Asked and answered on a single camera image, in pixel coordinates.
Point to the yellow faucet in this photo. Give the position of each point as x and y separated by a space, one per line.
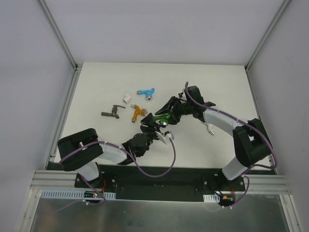
138 111

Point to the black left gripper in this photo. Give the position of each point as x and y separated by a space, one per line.
149 129

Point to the blue faucet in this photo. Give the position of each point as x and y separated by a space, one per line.
148 93

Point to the aluminium frame post right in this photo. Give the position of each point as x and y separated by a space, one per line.
270 28

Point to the white faucet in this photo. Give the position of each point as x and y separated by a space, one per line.
210 129

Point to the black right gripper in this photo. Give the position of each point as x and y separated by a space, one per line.
175 111

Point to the white cable duct left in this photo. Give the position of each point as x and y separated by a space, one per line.
70 194

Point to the aluminium frame post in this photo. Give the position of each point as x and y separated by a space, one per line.
58 35
270 28

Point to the aluminium frame post left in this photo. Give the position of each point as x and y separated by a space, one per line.
58 35

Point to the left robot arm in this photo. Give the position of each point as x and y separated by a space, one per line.
78 151

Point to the white cable duct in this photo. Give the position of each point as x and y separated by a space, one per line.
211 198
70 194

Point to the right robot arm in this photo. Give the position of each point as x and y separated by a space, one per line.
251 142

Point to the green faucet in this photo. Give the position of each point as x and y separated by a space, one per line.
165 119

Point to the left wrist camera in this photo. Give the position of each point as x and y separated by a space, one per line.
165 137

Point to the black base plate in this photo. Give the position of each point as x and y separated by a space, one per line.
179 185

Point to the white cable duct right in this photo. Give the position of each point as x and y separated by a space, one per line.
211 198

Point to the second white elbow fitting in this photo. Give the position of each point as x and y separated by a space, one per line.
127 98

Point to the dark grey faucet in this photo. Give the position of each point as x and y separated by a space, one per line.
113 113

